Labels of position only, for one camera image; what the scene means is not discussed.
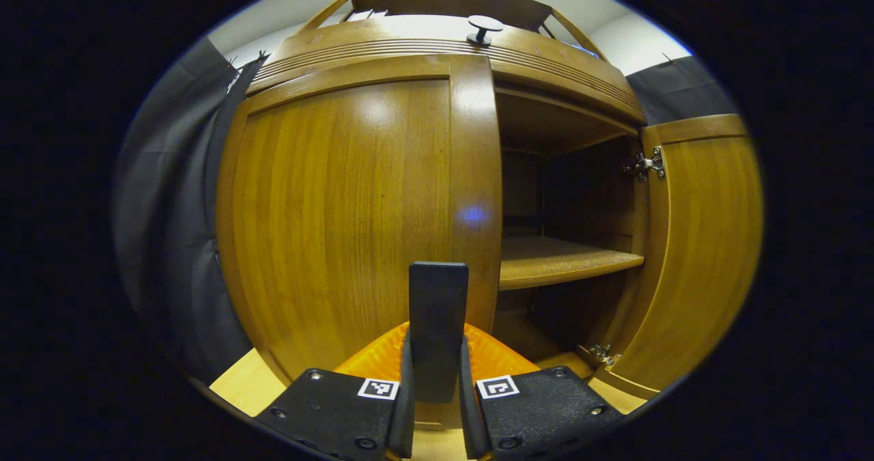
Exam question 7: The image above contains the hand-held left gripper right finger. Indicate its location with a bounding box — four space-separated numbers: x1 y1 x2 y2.
459 322 625 461

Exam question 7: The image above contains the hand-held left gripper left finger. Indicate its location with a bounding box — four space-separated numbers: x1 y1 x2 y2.
254 321 417 461

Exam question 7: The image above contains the black door handle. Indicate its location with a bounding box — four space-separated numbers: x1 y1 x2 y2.
408 262 470 404

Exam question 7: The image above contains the wooden cabinet door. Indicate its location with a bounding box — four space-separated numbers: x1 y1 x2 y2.
217 55 504 383
594 114 764 399

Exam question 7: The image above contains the wooden double-door shoe cabinet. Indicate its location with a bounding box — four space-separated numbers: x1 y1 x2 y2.
215 0 764 429

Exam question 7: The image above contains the metal door hinge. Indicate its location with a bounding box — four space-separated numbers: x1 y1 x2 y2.
580 344 622 369
623 147 666 182

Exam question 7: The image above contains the wooden inner cabinet shelf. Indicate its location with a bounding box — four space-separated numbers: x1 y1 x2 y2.
498 236 645 291

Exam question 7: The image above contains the black backdrop cloth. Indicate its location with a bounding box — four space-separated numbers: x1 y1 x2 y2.
113 38 742 383

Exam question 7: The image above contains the wooden grooved drawer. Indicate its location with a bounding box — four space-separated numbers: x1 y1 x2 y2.
246 18 646 124

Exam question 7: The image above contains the black round drawer knob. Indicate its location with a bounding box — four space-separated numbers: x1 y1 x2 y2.
467 15 505 45

